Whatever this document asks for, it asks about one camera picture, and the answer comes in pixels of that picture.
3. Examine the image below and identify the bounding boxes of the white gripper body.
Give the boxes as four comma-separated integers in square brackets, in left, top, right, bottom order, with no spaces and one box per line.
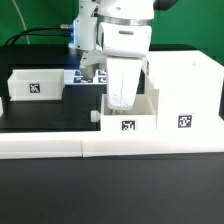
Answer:
[106,57,142,110]

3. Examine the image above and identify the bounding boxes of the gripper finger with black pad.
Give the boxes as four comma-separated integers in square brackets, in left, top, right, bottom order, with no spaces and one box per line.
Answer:
[110,109,125,116]

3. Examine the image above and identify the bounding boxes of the white front drawer with tag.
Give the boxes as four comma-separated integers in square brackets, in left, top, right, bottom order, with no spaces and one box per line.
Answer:
[90,94,156,132]

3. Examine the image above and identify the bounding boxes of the white drawer cabinet box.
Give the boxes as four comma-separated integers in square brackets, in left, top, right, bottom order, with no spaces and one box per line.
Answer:
[142,50,224,130]

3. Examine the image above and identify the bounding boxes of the white rear drawer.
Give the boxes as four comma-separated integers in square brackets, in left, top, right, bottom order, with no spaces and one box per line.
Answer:
[7,69,64,101]

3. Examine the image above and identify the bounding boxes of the white sheet with tags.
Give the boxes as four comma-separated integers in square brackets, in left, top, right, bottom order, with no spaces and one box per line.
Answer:
[64,69,107,85]

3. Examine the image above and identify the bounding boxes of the white L-shaped obstacle wall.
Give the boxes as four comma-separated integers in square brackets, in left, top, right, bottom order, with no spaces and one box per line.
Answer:
[0,97,224,160]

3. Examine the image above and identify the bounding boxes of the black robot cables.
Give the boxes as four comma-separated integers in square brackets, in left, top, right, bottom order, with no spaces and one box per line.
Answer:
[4,23,74,46]

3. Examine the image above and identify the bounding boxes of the white thin cable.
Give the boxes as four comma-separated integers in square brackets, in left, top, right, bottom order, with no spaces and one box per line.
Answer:
[11,0,31,45]

